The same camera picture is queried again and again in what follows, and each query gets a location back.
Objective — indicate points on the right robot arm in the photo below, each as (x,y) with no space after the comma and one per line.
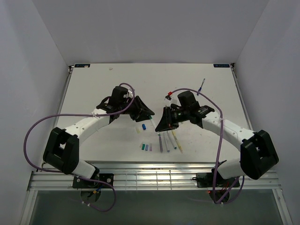
(257,151)

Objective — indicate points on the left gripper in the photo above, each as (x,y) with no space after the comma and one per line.
(141,110)

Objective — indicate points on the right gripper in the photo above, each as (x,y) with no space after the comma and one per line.
(166,122)

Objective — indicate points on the left blue corner label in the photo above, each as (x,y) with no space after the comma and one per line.
(82,65)

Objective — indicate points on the blue corner label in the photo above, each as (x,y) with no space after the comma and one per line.
(221,65)
(82,65)

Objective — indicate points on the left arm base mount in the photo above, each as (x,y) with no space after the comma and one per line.
(100,181)

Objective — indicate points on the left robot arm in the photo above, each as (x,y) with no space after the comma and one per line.
(62,148)

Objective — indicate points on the purple marker pen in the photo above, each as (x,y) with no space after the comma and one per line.
(160,143)

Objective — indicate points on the yellow highlighter pen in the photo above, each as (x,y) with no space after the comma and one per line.
(177,142)

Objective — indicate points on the aluminium frame rail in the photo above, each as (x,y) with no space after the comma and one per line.
(130,177)

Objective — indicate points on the teal white marker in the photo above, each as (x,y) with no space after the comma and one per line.
(171,140)

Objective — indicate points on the lavender capped white marker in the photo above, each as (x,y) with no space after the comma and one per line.
(166,142)

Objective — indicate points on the green capped marker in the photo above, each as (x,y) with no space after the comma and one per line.
(152,121)

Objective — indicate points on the right blue corner label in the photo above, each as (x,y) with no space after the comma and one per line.
(221,65)

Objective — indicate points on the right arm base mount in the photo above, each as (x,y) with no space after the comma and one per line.
(205,180)

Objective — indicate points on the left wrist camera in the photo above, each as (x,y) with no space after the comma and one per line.
(129,94)

